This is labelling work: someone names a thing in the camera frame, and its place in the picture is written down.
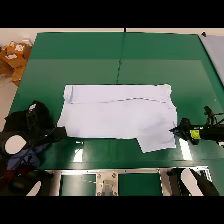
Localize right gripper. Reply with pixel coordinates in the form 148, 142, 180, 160
169, 117, 202, 145

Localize white shirt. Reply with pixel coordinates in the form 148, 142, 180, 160
56, 83, 179, 154

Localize blue garment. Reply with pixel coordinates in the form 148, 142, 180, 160
5, 144, 47, 172

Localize black garment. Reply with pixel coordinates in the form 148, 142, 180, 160
2, 99, 56, 135

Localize red garment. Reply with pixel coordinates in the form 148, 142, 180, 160
0, 164, 35, 192

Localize brown cardboard boxes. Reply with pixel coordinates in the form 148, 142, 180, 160
0, 39, 33, 88

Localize black cable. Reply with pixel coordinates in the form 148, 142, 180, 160
209, 111, 224, 127

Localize silver frame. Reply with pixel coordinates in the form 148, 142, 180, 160
33, 167, 214, 197

